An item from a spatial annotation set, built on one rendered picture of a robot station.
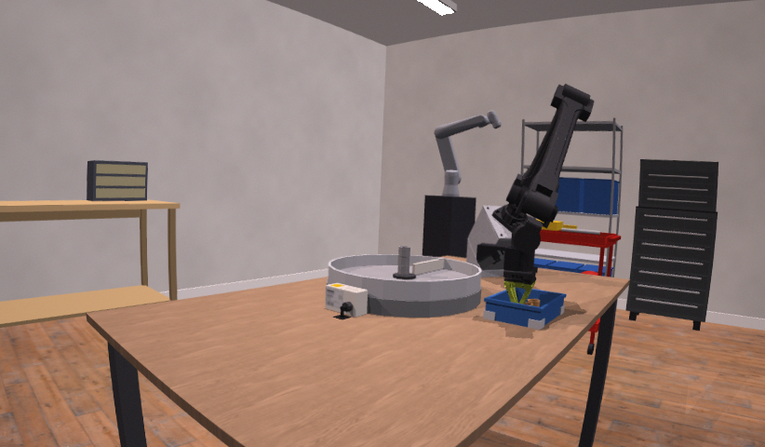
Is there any blue open crate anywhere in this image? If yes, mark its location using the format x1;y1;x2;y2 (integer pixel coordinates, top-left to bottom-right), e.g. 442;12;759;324
483;288;567;330

